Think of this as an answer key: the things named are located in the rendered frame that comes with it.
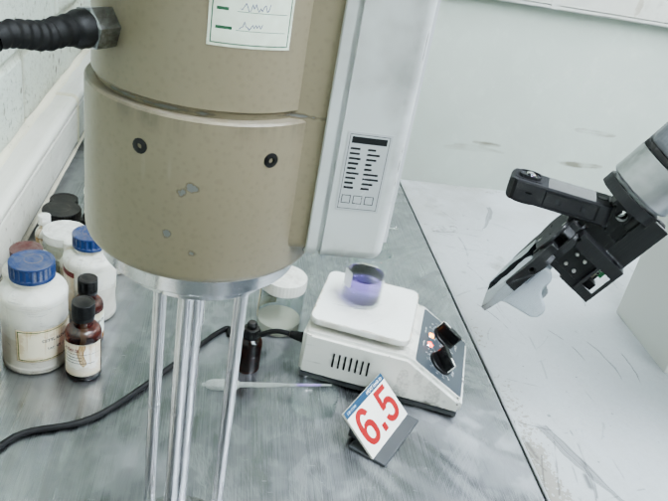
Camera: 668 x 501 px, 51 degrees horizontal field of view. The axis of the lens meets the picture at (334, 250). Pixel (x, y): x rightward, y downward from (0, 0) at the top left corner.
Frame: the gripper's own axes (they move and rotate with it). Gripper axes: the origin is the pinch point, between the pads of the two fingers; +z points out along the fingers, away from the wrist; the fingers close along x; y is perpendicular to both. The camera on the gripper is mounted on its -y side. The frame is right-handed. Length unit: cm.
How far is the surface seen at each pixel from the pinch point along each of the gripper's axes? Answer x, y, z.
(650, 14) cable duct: 163, 1, -37
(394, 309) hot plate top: -3.9, -6.6, 8.8
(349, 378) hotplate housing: -10.4, -4.9, 16.2
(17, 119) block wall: 5, -65, 36
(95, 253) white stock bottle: -14.8, -37.1, 26.3
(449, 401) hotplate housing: -8.7, 5.1, 9.7
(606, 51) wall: 165, 0, -21
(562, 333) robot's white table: 19.3, 15.8, 4.0
